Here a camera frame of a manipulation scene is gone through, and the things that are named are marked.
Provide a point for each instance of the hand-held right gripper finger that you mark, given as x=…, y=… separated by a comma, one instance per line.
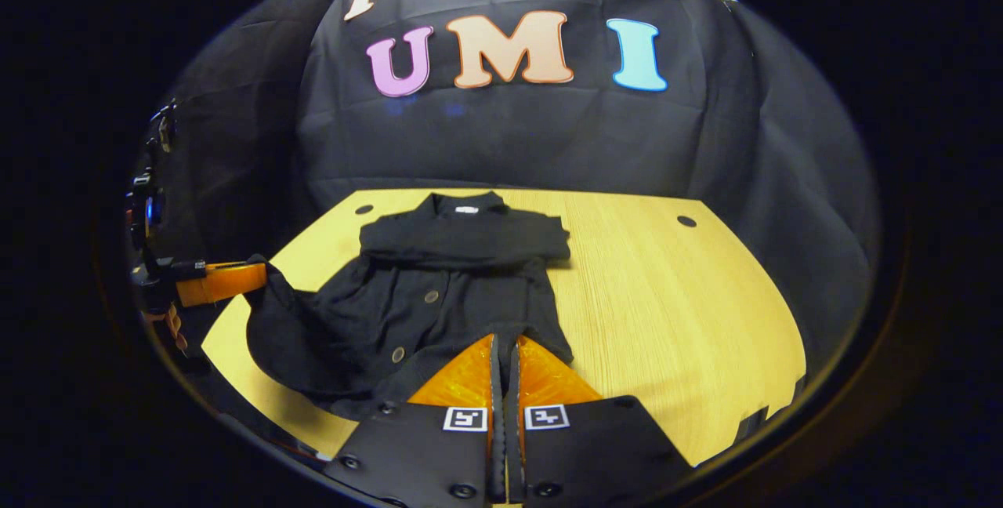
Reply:
x=496, y=453
x=515, y=453

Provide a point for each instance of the black backdrop cloth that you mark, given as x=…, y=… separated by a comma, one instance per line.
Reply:
x=533, y=139

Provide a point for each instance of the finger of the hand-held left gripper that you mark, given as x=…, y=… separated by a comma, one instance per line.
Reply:
x=171, y=328
x=223, y=282

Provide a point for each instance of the black buttoned shirt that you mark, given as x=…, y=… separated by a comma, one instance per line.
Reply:
x=439, y=320

